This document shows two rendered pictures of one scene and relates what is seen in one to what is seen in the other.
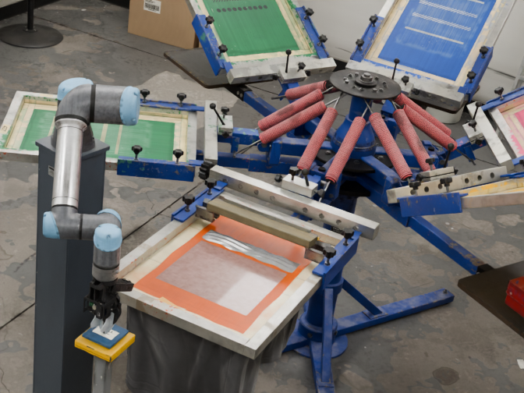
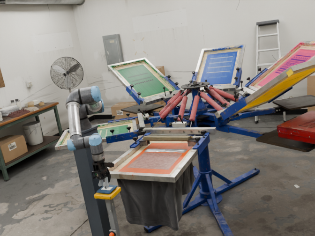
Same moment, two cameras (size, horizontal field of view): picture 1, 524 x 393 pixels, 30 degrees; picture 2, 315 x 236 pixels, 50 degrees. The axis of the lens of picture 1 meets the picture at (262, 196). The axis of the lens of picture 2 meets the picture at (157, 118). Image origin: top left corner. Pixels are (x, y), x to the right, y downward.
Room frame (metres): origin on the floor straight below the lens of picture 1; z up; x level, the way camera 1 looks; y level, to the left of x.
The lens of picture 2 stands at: (0.31, -0.11, 1.92)
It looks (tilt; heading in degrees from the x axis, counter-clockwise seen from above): 15 degrees down; 3
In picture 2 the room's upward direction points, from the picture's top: 8 degrees counter-clockwise
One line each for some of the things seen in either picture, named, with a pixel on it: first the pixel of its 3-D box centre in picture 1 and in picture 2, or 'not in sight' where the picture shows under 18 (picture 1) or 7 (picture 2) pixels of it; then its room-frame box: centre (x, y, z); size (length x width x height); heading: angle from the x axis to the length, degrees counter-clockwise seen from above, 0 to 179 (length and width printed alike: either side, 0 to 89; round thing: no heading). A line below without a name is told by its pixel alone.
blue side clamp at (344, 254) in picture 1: (334, 260); (201, 143); (2.90, -0.28, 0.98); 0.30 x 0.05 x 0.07; 157
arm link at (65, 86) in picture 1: (76, 100); (79, 109); (3.05, 0.68, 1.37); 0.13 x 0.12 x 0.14; 101
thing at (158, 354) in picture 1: (181, 362); (146, 201); (2.52, 0.18, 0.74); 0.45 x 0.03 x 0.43; 67
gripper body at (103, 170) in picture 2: (102, 294); (100, 168); (2.29, 0.41, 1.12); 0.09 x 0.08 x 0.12; 157
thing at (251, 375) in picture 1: (270, 349); (184, 187); (2.66, -0.10, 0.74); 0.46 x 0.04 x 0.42; 157
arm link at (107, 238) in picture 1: (107, 245); (95, 144); (2.30, 0.41, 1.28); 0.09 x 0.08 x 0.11; 11
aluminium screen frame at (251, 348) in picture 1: (232, 263); (158, 155); (2.79, 0.06, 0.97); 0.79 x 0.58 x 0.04; 157
